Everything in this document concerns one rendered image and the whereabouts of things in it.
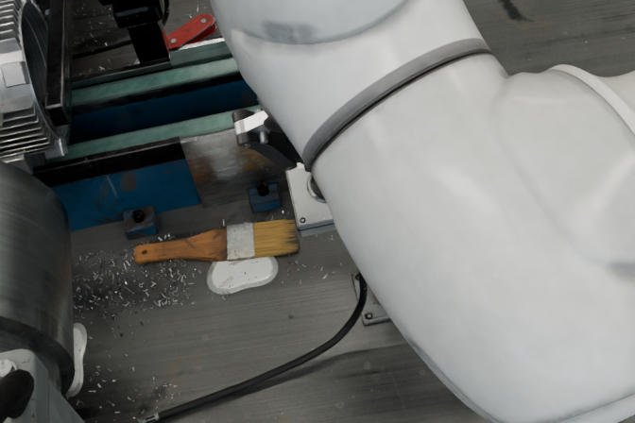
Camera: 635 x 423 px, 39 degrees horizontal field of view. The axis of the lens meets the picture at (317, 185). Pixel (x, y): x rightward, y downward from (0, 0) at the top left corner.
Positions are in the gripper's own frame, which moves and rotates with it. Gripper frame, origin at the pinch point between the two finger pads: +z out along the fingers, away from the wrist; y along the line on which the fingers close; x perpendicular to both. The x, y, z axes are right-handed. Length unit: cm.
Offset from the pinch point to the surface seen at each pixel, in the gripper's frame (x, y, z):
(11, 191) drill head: -4.6, 27.6, 4.7
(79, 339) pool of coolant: 5.7, 31.4, 34.1
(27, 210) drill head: -2.8, 26.7, 5.6
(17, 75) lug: -19.7, 28.4, 14.1
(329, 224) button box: 3.5, 0.6, 9.2
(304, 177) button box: -1.0, 1.9, 8.0
